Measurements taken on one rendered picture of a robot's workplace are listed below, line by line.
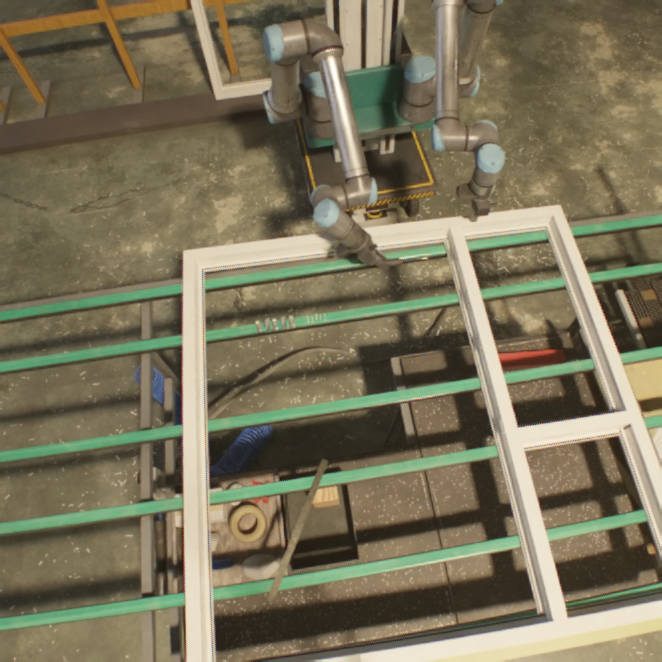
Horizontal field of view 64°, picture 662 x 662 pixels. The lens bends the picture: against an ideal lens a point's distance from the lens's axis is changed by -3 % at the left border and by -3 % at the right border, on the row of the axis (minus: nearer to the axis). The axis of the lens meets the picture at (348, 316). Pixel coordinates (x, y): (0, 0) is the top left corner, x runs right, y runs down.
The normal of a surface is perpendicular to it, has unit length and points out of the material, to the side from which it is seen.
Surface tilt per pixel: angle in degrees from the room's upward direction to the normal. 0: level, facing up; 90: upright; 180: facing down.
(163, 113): 0
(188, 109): 0
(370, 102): 90
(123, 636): 0
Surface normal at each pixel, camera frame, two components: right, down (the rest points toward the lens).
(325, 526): -0.02, -0.45
